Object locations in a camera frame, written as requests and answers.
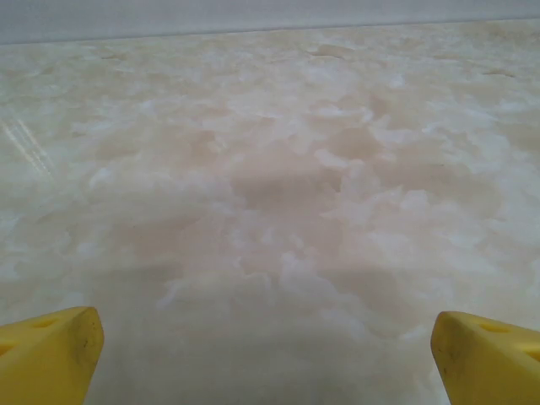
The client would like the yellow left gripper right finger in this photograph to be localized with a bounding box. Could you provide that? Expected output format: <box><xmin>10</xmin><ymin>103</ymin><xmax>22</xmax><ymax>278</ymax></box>
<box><xmin>430</xmin><ymin>310</ymin><xmax>540</xmax><ymax>405</ymax></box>

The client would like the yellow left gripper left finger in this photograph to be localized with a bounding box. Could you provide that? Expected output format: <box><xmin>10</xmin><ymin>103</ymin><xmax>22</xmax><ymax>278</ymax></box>
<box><xmin>0</xmin><ymin>306</ymin><xmax>105</xmax><ymax>405</ymax></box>

